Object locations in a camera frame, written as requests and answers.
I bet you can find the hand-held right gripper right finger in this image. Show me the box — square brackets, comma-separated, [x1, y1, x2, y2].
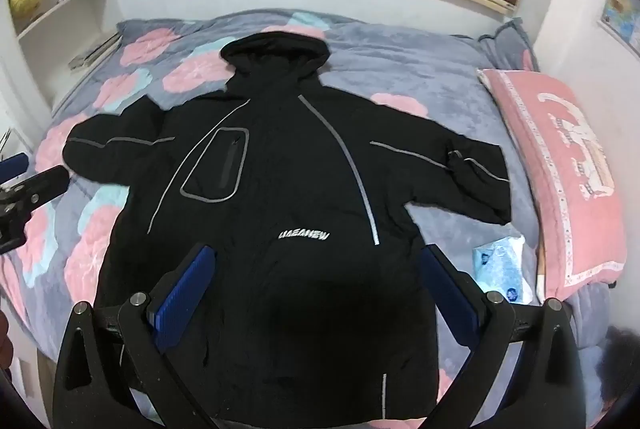
[421, 245, 588, 429]

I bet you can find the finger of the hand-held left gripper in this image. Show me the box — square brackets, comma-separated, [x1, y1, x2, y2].
[0, 154, 29, 176]
[0, 166, 69, 210]

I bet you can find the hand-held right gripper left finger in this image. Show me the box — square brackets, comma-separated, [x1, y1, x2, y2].
[54, 245, 217, 429]

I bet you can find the black hooded jacket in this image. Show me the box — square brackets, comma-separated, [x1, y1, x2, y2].
[62, 29, 512, 426]

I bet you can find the blue white tissue packet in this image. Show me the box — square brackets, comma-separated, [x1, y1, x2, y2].
[471, 235, 527, 306]

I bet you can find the stack of flat books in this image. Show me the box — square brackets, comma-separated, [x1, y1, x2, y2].
[67, 33, 124, 70]

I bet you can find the pink printed pillow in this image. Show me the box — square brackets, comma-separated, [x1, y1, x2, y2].
[475, 68, 629, 291]

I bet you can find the grey floral blanket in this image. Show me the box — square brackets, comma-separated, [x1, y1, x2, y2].
[0, 11, 640, 412]

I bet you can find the grey pillow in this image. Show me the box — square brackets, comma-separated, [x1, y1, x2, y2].
[476, 18, 540, 72]

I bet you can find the wall map poster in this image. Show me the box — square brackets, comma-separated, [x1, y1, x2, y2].
[599, 0, 640, 46]

